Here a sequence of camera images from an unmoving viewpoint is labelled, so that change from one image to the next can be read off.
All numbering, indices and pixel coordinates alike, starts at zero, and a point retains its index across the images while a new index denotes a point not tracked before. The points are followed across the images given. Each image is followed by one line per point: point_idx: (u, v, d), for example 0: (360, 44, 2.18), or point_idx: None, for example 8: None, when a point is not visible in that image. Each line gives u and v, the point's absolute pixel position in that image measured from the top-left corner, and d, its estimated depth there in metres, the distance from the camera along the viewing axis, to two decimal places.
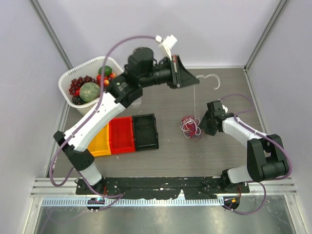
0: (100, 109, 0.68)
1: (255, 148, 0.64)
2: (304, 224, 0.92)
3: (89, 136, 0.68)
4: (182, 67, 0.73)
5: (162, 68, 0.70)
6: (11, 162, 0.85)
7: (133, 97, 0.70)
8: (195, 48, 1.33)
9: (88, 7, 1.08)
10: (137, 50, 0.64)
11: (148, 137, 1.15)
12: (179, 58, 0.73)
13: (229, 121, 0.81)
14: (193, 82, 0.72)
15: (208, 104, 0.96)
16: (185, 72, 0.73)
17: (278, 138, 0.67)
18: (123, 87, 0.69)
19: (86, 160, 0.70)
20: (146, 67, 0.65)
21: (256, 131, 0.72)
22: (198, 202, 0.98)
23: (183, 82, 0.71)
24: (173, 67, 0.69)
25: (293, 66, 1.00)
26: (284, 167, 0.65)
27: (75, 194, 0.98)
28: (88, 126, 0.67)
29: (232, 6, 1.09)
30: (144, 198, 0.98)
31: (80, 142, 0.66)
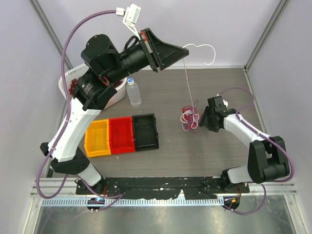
0: (71, 119, 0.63)
1: (258, 150, 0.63)
2: (304, 224, 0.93)
3: (71, 146, 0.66)
4: (158, 43, 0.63)
5: (132, 52, 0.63)
6: (11, 161, 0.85)
7: (105, 99, 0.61)
8: (195, 48, 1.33)
9: (87, 7, 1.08)
10: (92, 44, 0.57)
11: (148, 137, 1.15)
12: (150, 31, 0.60)
13: (232, 120, 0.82)
14: (182, 54, 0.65)
15: (208, 99, 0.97)
16: (162, 49, 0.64)
17: (281, 140, 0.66)
18: (88, 88, 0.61)
19: (79, 164, 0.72)
20: (107, 57, 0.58)
21: (258, 133, 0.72)
22: (198, 202, 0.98)
23: (165, 59, 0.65)
24: (146, 47, 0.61)
25: (293, 66, 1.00)
26: (285, 170, 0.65)
27: (75, 194, 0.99)
28: (65, 138, 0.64)
29: (231, 5, 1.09)
30: (144, 198, 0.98)
31: (61, 154, 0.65)
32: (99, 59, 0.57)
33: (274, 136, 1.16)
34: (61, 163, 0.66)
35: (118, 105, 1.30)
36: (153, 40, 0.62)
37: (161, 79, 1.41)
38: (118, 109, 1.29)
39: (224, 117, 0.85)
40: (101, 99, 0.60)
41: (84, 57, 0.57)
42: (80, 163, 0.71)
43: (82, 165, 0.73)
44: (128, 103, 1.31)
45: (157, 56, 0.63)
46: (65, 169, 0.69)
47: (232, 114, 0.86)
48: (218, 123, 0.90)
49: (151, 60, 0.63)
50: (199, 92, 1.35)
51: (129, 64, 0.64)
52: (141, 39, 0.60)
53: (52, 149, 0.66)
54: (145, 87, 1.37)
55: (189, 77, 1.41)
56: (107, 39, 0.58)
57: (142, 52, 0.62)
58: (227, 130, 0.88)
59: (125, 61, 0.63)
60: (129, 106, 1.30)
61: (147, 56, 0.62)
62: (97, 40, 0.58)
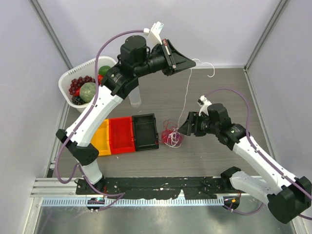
0: (97, 104, 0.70)
1: (288, 201, 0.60)
2: (304, 224, 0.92)
3: (91, 131, 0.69)
4: (174, 51, 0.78)
5: (155, 54, 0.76)
6: (11, 162, 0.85)
7: (128, 87, 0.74)
8: (195, 48, 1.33)
9: (87, 7, 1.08)
10: (130, 39, 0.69)
11: (148, 137, 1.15)
12: (169, 41, 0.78)
13: (246, 148, 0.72)
14: (192, 63, 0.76)
15: (210, 109, 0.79)
16: (177, 55, 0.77)
17: (307, 181, 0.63)
18: (118, 78, 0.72)
19: (92, 152, 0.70)
20: (140, 53, 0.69)
21: (283, 175, 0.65)
22: (198, 202, 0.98)
23: (179, 64, 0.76)
24: (166, 50, 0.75)
25: (293, 66, 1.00)
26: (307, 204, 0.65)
27: (75, 194, 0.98)
28: (88, 121, 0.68)
29: (232, 5, 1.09)
30: (144, 198, 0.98)
31: (82, 137, 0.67)
32: (135, 53, 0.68)
33: (273, 136, 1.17)
34: (80, 146, 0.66)
35: (118, 105, 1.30)
36: (171, 48, 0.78)
37: (161, 79, 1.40)
38: (118, 109, 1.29)
39: (236, 142, 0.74)
40: (127, 88, 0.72)
41: (122, 49, 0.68)
42: (93, 151, 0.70)
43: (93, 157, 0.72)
44: (128, 103, 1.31)
45: (174, 59, 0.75)
46: (80, 155, 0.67)
47: (242, 136, 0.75)
48: (224, 144, 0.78)
49: (169, 60, 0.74)
50: (198, 92, 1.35)
51: (151, 64, 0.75)
52: (162, 44, 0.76)
53: (72, 132, 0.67)
54: (145, 87, 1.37)
55: (189, 77, 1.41)
56: (142, 37, 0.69)
57: (163, 55, 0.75)
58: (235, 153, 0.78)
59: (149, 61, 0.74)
60: (129, 106, 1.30)
61: (166, 58, 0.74)
62: (134, 38, 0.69)
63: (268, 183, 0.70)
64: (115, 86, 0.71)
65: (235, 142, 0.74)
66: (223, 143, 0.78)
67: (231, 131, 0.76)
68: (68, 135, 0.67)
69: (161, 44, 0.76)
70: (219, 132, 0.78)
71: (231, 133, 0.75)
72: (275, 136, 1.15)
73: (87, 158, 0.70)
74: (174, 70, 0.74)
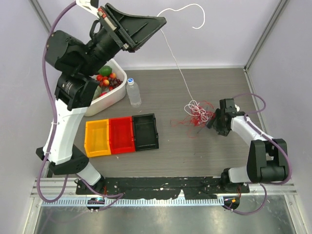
0: (59, 121, 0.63)
1: (258, 148, 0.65)
2: (304, 224, 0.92)
3: (65, 147, 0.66)
4: (124, 16, 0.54)
5: (99, 37, 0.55)
6: (11, 161, 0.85)
7: (88, 94, 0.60)
8: (196, 48, 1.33)
9: None
10: (51, 44, 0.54)
11: (148, 137, 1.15)
12: (109, 8, 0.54)
13: (239, 121, 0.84)
14: (157, 26, 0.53)
15: (221, 100, 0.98)
16: (130, 23, 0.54)
17: (283, 143, 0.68)
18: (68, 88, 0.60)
19: (78, 163, 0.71)
20: (69, 54, 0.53)
21: (261, 133, 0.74)
22: (198, 202, 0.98)
23: (135, 36, 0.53)
24: (107, 25, 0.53)
25: (293, 66, 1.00)
26: (283, 171, 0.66)
27: (75, 194, 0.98)
28: (57, 140, 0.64)
29: (231, 5, 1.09)
30: (144, 198, 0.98)
31: (57, 157, 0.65)
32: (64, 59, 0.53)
33: (273, 136, 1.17)
34: (59, 165, 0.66)
35: (118, 105, 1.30)
36: (115, 15, 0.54)
37: (162, 79, 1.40)
38: (118, 109, 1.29)
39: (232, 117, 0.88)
40: (85, 95, 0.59)
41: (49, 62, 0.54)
42: (81, 160, 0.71)
43: (83, 165, 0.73)
44: (128, 103, 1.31)
45: (124, 31, 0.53)
46: (65, 169, 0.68)
47: (241, 116, 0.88)
48: (225, 124, 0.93)
49: (117, 38, 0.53)
50: (199, 92, 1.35)
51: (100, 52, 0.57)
52: (99, 17, 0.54)
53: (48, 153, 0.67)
54: (145, 87, 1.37)
55: (190, 77, 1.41)
56: (65, 34, 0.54)
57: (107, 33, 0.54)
58: (234, 130, 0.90)
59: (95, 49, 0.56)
60: (128, 106, 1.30)
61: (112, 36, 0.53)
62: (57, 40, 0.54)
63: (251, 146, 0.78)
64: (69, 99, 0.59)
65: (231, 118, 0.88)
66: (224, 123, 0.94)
67: (232, 113, 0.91)
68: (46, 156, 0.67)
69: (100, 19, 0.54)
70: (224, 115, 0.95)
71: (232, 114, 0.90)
72: (275, 136, 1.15)
73: (77, 166, 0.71)
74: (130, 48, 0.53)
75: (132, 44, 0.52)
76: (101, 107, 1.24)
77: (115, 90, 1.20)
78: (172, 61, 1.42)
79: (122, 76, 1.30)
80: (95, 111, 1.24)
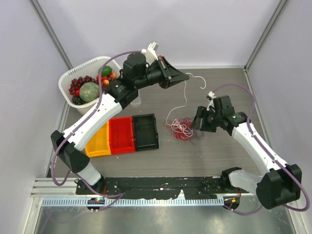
0: (100, 108, 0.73)
1: (273, 182, 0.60)
2: (304, 224, 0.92)
3: (89, 135, 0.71)
4: (169, 65, 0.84)
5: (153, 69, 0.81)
6: (11, 161, 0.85)
7: (129, 98, 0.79)
8: (195, 48, 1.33)
9: (87, 7, 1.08)
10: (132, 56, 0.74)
11: (148, 137, 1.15)
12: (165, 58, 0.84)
13: (243, 133, 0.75)
14: (184, 77, 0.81)
15: (215, 99, 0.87)
16: (172, 69, 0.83)
17: (298, 170, 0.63)
18: (121, 89, 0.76)
19: (85, 158, 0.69)
20: (141, 67, 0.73)
21: (274, 159, 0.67)
22: (198, 202, 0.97)
23: (175, 76, 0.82)
24: (162, 65, 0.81)
25: (293, 66, 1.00)
26: (296, 196, 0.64)
27: (75, 194, 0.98)
28: (88, 125, 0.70)
29: (231, 6, 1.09)
30: (144, 198, 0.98)
31: (81, 139, 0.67)
32: (137, 68, 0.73)
33: (273, 136, 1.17)
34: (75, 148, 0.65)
35: None
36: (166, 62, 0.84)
37: None
38: None
39: (234, 126, 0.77)
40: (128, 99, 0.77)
41: (125, 65, 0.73)
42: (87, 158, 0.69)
43: (84, 165, 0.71)
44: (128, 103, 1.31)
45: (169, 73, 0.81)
46: (75, 158, 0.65)
47: (243, 122, 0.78)
48: (225, 129, 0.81)
49: (166, 74, 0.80)
50: (199, 92, 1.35)
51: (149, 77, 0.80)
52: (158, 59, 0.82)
53: (70, 133, 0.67)
54: (145, 87, 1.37)
55: (190, 77, 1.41)
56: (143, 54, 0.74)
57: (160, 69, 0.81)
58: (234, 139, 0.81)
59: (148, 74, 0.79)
60: (128, 106, 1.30)
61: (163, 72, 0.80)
62: (135, 55, 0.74)
63: (260, 168, 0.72)
64: (118, 97, 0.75)
65: (234, 126, 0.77)
66: (224, 127, 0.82)
67: (232, 117, 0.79)
68: (65, 136, 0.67)
69: (157, 60, 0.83)
70: (221, 117, 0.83)
71: (232, 118, 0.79)
72: (275, 136, 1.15)
73: (80, 162, 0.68)
74: (170, 82, 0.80)
75: (172, 80, 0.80)
76: None
77: None
78: (172, 62, 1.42)
79: None
80: None
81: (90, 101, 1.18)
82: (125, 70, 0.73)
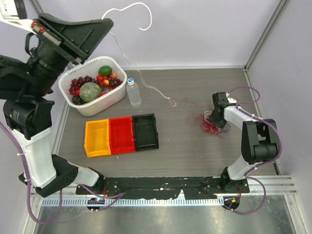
0: (25, 150, 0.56)
1: (249, 127, 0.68)
2: (304, 224, 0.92)
3: (46, 168, 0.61)
4: (64, 26, 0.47)
5: (40, 53, 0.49)
6: (11, 161, 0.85)
7: (39, 119, 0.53)
8: (196, 48, 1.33)
9: (87, 7, 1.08)
10: None
11: (148, 137, 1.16)
12: (43, 22, 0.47)
13: (232, 110, 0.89)
14: (105, 29, 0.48)
15: (213, 94, 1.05)
16: (73, 33, 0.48)
17: (273, 122, 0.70)
18: (18, 116, 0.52)
19: (64, 179, 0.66)
20: (9, 80, 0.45)
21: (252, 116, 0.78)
22: (198, 202, 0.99)
23: (84, 44, 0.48)
24: (48, 39, 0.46)
25: (293, 66, 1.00)
26: (274, 148, 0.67)
27: (75, 194, 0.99)
28: (32, 168, 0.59)
29: (231, 5, 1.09)
30: (144, 198, 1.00)
31: (41, 182, 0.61)
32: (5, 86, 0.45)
33: None
34: (46, 188, 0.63)
35: (119, 105, 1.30)
36: (55, 26, 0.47)
37: (161, 79, 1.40)
38: (118, 109, 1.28)
39: (224, 107, 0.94)
40: (38, 120, 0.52)
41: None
42: (68, 174, 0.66)
43: (71, 177, 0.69)
44: (128, 103, 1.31)
45: (70, 44, 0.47)
46: (55, 188, 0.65)
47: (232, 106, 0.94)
48: (218, 115, 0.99)
49: (66, 53, 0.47)
50: (199, 92, 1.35)
51: (46, 68, 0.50)
52: (36, 33, 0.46)
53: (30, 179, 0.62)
54: (145, 87, 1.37)
55: (190, 77, 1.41)
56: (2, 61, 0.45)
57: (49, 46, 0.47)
58: (227, 120, 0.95)
59: (39, 66, 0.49)
60: (129, 106, 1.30)
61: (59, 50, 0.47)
62: None
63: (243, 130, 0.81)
64: (23, 127, 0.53)
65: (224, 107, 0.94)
66: (217, 114, 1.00)
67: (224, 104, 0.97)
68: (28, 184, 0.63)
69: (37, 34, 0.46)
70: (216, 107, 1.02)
71: (223, 105, 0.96)
72: None
73: (65, 181, 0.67)
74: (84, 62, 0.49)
75: (84, 55, 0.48)
76: (101, 107, 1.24)
77: (115, 90, 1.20)
78: (172, 62, 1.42)
79: (122, 75, 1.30)
80: (95, 111, 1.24)
81: (90, 101, 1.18)
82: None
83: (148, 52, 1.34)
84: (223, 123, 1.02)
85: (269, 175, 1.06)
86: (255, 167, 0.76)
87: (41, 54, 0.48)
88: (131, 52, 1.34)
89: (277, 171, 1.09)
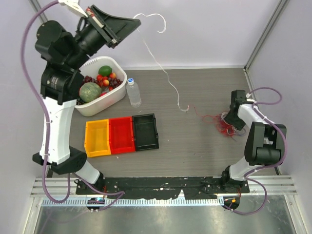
0: (52, 119, 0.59)
1: (257, 128, 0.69)
2: (304, 224, 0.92)
3: (63, 143, 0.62)
4: (107, 17, 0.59)
5: (85, 33, 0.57)
6: (11, 161, 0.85)
7: (74, 87, 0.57)
8: (196, 48, 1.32)
9: (88, 7, 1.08)
10: (43, 34, 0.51)
11: (148, 137, 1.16)
12: (95, 8, 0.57)
13: (246, 107, 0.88)
14: (135, 25, 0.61)
15: (232, 91, 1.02)
16: (113, 23, 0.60)
17: (283, 128, 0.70)
18: (55, 82, 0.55)
19: (77, 160, 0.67)
20: (61, 42, 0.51)
21: (264, 118, 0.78)
22: (198, 202, 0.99)
23: (119, 33, 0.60)
24: (96, 22, 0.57)
25: (293, 66, 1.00)
26: (277, 153, 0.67)
27: (75, 194, 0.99)
28: (55, 138, 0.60)
29: (231, 5, 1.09)
30: (144, 198, 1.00)
31: (58, 156, 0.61)
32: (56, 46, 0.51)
33: None
34: (62, 164, 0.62)
35: (119, 105, 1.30)
36: (100, 15, 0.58)
37: (161, 79, 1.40)
38: (118, 109, 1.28)
39: (240, 104, 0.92)
40: (72, 87, 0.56)
41: (38, 48, 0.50)
42: (80, 156, 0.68)
43: (80, 164, 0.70)
44: (128, 103, 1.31)
45: (110, 30, 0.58)
46: (68, 167, 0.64)
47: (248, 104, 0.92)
48: (233, 110, 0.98)
49: (106, 35, 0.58)
50: (198, 92, 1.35)
51: (87, 46, 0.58)
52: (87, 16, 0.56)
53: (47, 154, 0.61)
54: (145, 87, 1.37)
55: (190, 77, 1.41)
56: (57, 24, 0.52)
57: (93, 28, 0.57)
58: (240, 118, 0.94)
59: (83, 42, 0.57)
60: (129, 106, 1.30)
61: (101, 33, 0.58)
62: (47, 29, 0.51)
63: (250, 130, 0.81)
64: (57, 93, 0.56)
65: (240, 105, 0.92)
66: (232, 110, 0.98)
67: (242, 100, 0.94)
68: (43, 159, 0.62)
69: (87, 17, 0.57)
70: (232, 103, 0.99)
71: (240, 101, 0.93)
72: None
73: (76, 162, 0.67)
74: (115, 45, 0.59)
75: (117, 39, 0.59)
76: (101, 107, 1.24)
77: (115, 90, 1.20)
78: (172, 62, 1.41)
79: (122, 75, 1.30)
80: (95, 111, 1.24)
81: (90, 101, 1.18)
82: (44, 56, 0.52)
83: (148, 51, 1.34)
84: (240, 123, 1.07)
85: (268, 175, 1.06)
86: (256, 170, 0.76)
87: (85, 33, 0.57)
88: (132, 52, 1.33)
89: (277, 171, 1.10)
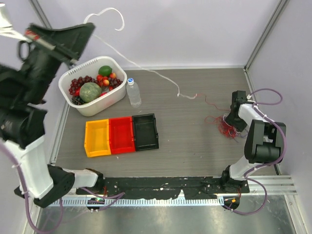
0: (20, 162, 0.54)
1: (257, 126, 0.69)
2: (304, 224, 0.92)
3: (42, 177, 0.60)
4: (54, 33, 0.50)
5: (33, 60, 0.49)
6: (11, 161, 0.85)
7: (33, 127, 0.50)
8: (196, 48, 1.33)
9: (88, 7, 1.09)
10: None
11: (148, 137, 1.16)
12: (36, 27, 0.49)
13: (245, 106, 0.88)
14: (90, 30, 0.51)
15: (233, 92, 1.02)
16: (63, 37, 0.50)
17: (283, 126, 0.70)
18: (9, 126, 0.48)
19: (64, 184, 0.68)
20: (5, 85, 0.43)
21: (264, 116, 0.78)
22: (198, 202, 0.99)
23: (75, 46, 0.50)
24: (43, 45, 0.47)
25: (293, 66, 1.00)
26: (277, 151, 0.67)
27: (75, 194, 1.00)
28: (30, 178, 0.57)
29: (231, 5, 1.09)
30: (144, 198, 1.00)
31: (39, 192, 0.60)
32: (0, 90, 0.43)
33: None
34: (44, 198, 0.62)
35: (119, 105, 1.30)
36: (46, 33, 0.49)
37: (161, 79, 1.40)
38: (118, 109, 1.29)
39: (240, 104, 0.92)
40: (30, 128, 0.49)
41: None
42: (66, 180, 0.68)
43: (68, 185, 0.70)
44: (128, 103, 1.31)
45: (64, 48, 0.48)
46: (52, 196, 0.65)
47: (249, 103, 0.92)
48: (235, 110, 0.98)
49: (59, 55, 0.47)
50: (198, 92, 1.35)
51: (40, 74, 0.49)
52: (30, 40, 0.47)
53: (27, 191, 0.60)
54: (145, 87, 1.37)
55: (190, 77, 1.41)
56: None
57: (43, 51, 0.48)
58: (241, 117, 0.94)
59: (33, 72, 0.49)
60: (129, 106, 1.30)
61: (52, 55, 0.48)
62: None
63: None
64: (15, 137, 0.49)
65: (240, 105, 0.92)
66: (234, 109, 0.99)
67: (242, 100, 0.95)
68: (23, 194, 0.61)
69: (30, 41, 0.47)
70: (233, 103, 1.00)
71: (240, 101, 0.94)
72: None
73: (63, 186, 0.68)
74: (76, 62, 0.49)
75: (76, 55, 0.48)
76: (101, 107, 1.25)
77: (115, 90, 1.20)
78: (172, 62, 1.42)
79: (122, 75, 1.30)
80: (95, 111, 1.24)
81: (90, 101, 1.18)
82: None
83: (148, 52, 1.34)
84: (240, 125, 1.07)
85: (269, 175, 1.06)
86: (255, 168, 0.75)
87: (33, 60, 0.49)
88: (132, 52, 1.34)
89: (277, 171, 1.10)
